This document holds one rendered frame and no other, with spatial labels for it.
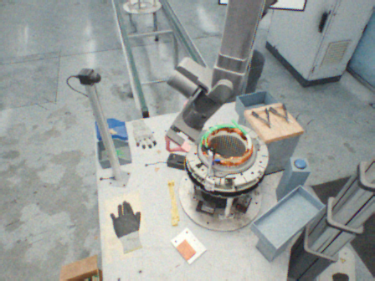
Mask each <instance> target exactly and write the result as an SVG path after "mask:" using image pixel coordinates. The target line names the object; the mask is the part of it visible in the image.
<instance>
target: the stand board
mask: <svg viewBox="0 0 375 281"><path fill-rule="evenodd" d="M281 105H282V104H281V103H279V104H273V105H266V106H263V107H260V108H255V109H252V110H253V111H254V112H258V111H260V110H264V109H265V108H267V109H269V108H270V107H272V108H275V107H279V106H281ZM252 110H245V111H244V116H245V118H247V120H248V122H249V123H250V124H251V126H252V127H253V128H254V130H255V132H256V133H257V134H258V136H259V138H260V139H262V141H264V143H265V144H267V143H271V142H274V141H280V140H283V139H288V138H291V137H292V136H298V135H303V132H304V131H303V128H301V126H299V124H298V123H297V122H296V121H295V119H294V118H293V117H292V116H290V114H289V112H287V111H286V112H287V115H288V117H289V119H290V120H291V121H292V122H293V123H292V122H290V121H289V120H288V122H289V124H288V123H287V122H286V120H285V121H282V122H281V120H282V117H280V116H278V115H277V114H274V113H273V112H271V111H270V112H269V117H270V123H271V124H272V125H273V126H272V125H270V128H269V127H268V126H267V125H266V126H264V122H263V121H262V120H260V119H259V118H255V116H253V115H251V116H249V113H251V112H252ZM276 111H277V112H279V114H282V115H283V116H285V114H284V110H283V109H280V110H276ZM258 115H259V116H260V117H261V118H264V120H267V121H268V119H267V118H266V117H267V116H266V113H265V112H264V113H262V114H258Z"/></svg>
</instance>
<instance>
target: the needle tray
mask: <svg viewBox="0 0 375 281"><path fill-rule="evenodd" d="M325 207H326V205H323V203H322V202H320V201H319V200H318V199H317V198H316V197H313V195H312V194H311V193H309V192H308V191H307V190H306V189H305V188H304V187H303V186H301V185H299V186H298V187H297V188H295V190H293V191H292V192H290V193H289V194H287V195H286V197H284V198H282V199H281V200H280V201H278V202H277V203H276V204H275V205H274V206H272V207H271V208H270V209H268V211H266V212H265V213H263V214H262V215H260V216H259V217H258V218H257V219H255V220H254V221H253V222H251V225H250V228H249V229H251V231H252V232H254V233H255V236H257V237H258V238H259V240H258V242H257V244H256V245H255V247H256V248H257V249H258V250H259V251H260V252H261V254H262V255H263V256H264V257H265V258H266V260H268V262H269V263H271V262H272V260H274V258H276V257H277V256H278V255H279V254H281V253H282V252H283V251H284V250H285V249H286V248H287V247H288V245H289V243H290V242H291V240H292V238H293V237H294V236H295V235H296V234H297V233H299V232H300V231H301V229H303V228H304V227H305V226H306V225H308V224H309V223H310V222H311V221H312V220H313V219H315V217H317V215H319V214H320V213H321V212H322V211H323V209H324V208H325Z"/></svg>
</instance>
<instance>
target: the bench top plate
mask: <svg viewBox="0 0 375 281"><path fill-rule="evenodd" d="M235 102H236V101H235ZM235 102H233V103H228V104H224V105H223V106H222V107H221V108H220V109H219V110H218V111H217V112H216V113H215V114H214V115H213V116H212V117H211V118H210V119H209V120H208V121H207V122H206V124H205V125H207V124H213V125H216V122H223V123H224V122H231V123H233V122H232V121H231V120H235V122H237V124H238V119H239V115H238V114H237V112H236V111H235ZM179 113H181V112H177V113H174V114H167V115H161V116H154V117H152V118H145V119H142V120H144V122H145V123H146V126H148V127H149V128H150V130H151V131H152V134H153V136H154V139H155V140H156V141H157V144H156V145H153V143H152V140H151V139H150V142H151V144H152V148H151V149H149V148H148V144H147V143H146V141H145V143H146V149H142V147H141V142H140V146H139V147H137V146H136V141H135V139H134V137H133V125H132V123H131V122H135V121H137V120H132V121H129V122H126V128H127V134H128V136H129V137H128V139H129V140H126V141H129V145H130V148H131V157H132V160H131V161H132V163H129V164H127V165H124V166H121V171H128V172H131V175H130V179H129V181H128V182H127V186H126V188H123V187H118V186H109V185H108V184H109V181H110V179H107V180H102V181H101V180H100V178H101V177H102V178H110V177H111V176H112V174H113V170H112V167H110V168H106V169H104V170H103V169H102V167H101V165H100V163H99V162H98V157H97V149H96V142H97V141H98V139H97V138H96V130H95V128H94V141H95V160H96V180H97V190H98V199H99V219H100V247H101V257H102V267H103V281H226V279H227V280H228V281H286V279H287V274H288V265H289V261H290V248H291V242H292V240H291V242H290V243H289V245H288V247H287V248H286V249H285V250H284V251H283V252H282V253H281V254H279V255H278V256H277V257H276V258H274V260H272V262H271V263H269V262H268V260H266V258H265V257H264V256H263V255H262V254H261V252H260V251H259V250H258V249H257V248H256V247H255V245H256V244H257V242H258V240H259V238H258V237H257V236H255V233H254V232H252V231H251V229H249V228H250V225H251V222H250V223H249V224H247V225H245V226H244V227H242V228H240V229H235V230H233V231H229V232H219V231H214V230H212V229H207V228H205V227H202V226H200V225H198V224H197V223H195V222H194V221H193V220H192V219H191V218H190V217H189V216H188V215H187V214H186V213H185V211H184V210H183V208H182V206H181V203H180V201H179V184H180V182H181V180H182V178H183V175H184V174H185V171H181V170H177V169H175V168H172V167H167V163H162V162H159V161H165V162H167V158H168V157H169V155H170V152H169V151H167V150H166V142H165V134H166V133H167V131H168V130H169V128H170V127H171V124H172V122H173V121H174V120H175V118H177V116H178V115H179ZM158 150H160V151H161V153H160V154H158V153H157V151H158ZM154 153H156V154H154ZM157 158H158V159H157ZM160 158H161V159H160ZM157 162H159V164H158V163H157ZM150 163H156V164H154V165H153V164H151V165H149V166H145V164H150ZM155 167H161V168H160V169H159V170H158V171H154V169H155ZM282 174H283V171H278V172H276V173H275V174H270V175H268V176H265V177H264V180H263V181H262V183H261V184H260V185H259V186H260V188H261V191H262V205H261V207H260V210H259V213H258V215H257V216H256V217H255V219H257V218H258V217H259V216H260V215H262V214H263V213H265V212H266V211H268V209H270V208H271V207H272V206H274V205H275V204H276V203H277V200H276V192H275V190H276V187H277V186H278V183H279V182H280V178H281V176H282ZM164 178H165V179H164ZM167 180H174V183H175V186H174V187H173V190H174V192H175V198H176V202H177V210H178V213H179V220H180V221H179V222H178V226H174V227H173V226H172V220H171V218H172V215H171V209H172V203H171V197H170V193H169V190H168V182H167ZM158 189H159V191H158ZM136 191H139V192H140V197H141V204H142V207H143V211H144V215H145V219H146V225H147V228H148V232H146V233H142V234H139V237H140V242H141V245H142V248H139V249H137V250H134V251H133V253H134V257H131V258H127V259H124V260H121V261H120V259H119V250H114V251H112V252H113V263H111V264H106V260H105V244H104V238H103V227H102V224H103V223H105V209H104V203H103V200H105V199H106V198H112V197H118V196H120V195H123V194H124V195H125V194H127V193H130V192H136ZM157 193H158V194H157ZM158 200H159V201H158ZM163 209H164V210H163ZM161 214H162V215H161ZM255 219H254V220H255ZM254 220H253V221H254ZM253 221H252V222H253ZM152 228H153V229H154V230H153V229H152ZM186 228H188V229H189V230H190V232H192V233H193V235H194V236H195V237H196V238H197V239H198V240H199V241H200V243H201V244H202V245H203V246H204V247H205V248H206V249H207V250H206V252H205V253H203V254H202V256H200V257H199V258H198V259H197V260H196V261H194V262H193V263H192V264H191V265H190V266H189V264H188V263H187V262H186V260H185V259H184V258H183V256H181V254H180V253H179V252H178V251H177V250H176V249H175V247H174V246H173V245H172V244H171V240H173V239H174V238H175V237H176V236H178V235H179V233H181V232H183V230H185V229H186ZM179 229H181V230H179ZM152 230H153V231H152ZM155 234H156V235H155ZM150 235H151V236H150ZM246 243H247V244H248V245H247V244H246ZM170 270H171V271H170ZM106 271H107V272H106ZM107 274H108V275H107ZM108 279H109V280H108Z"/></svg>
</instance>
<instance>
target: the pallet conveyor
mask: <svg viewBox="0 0 375 281"><path fill-rule="evenodd" d="M111 1H112V4H113V9H114V12H115V17H116V22H117V27H118V30H119V35H120V38H121V46H122V48H123V54H124V56H125V60H126V67H127V73H128V74H129V80H130V83H131V90H132V93H133V98H134V101H135V104H136V111H137V116H138V115H141V116H142V118H143V119H145V118H150V116H149V111H148V105H147V103H146V97H145V95H144V91H143V88H142V87H141V86H142V85H145V84H156V83H163V82H167V81H168V79H169V78H167V79H157V80H149V81H145V82H141V81H140V76H139V74H138V71H137V67H136V61H135V58H134V56H133V52H132V49H131V44H130V39H134V38H147V37H151V36H154V37H155V38H154V39H155V41H158V35H166V34H171V33H172V55H173V68H174V71H175V69H176V68H177V66H178V49H177V43H179V45H180V47H181V50H182V51H183V53H184V55H185V58H190V59H191V60H193V61H194V62H196V63H197V64H200V63H199V62H198V59H197V58H196V56H195V54H194V53H193V51H192V49H191V48H190V46H189V44H188V41H187V40H186V39H185V37H184V36H183V33H182V32H181V29H180V28H179V27H178V25H177V23H176V21H175V19H174V18H173V16H172V15H171V12H170V11H169V8H168V7H167V5H166V4H165V2H164V0H157V1H158V2H160V3H161V5H162V7H161V11H162V14H163V15H164V17H165V19H166V20H167V22H168V24H169V27H170V28H171V30H167V31H158V30H157V12H154V13H152V16H153V23H154V28H153V29H152V30H151V31H141V32H136V33H127V30H126V24H125V22H124V19H123V15H122V12H121V7H120V3H128V0H125V1H119V0H111ZM166 1H167V4H168V5H169V7H170V9H171V10H172V13H173V14H174V15H175V17H176V19H177V21H178V22H179V24H180V25H181V27H182V29H183V31H184V33H185V34H186V35H187V38H188V39H189V41H190V43H191V44H192V46H193V48H194V49H195V51H196V53H197V54H198V57H199V58H200V60H201V61H202V63H203V65H204V67H205V68H206V67H207V68H208V66H207V65H206V62H205V61H204V59H203V58H202V55H201V54H200V52H198V49H197V48H196V45H195V44H194V43H193V41H192V39H191V38H190V37H189V34H188V31H186V29H185V28H184V27H183V25H182V23H181V21H180V19H179V17H178V16H177V15H176V13H175V11H174V10H173V8H172V6H171V4H170V3H169V1H168V0H166Z"/></svg>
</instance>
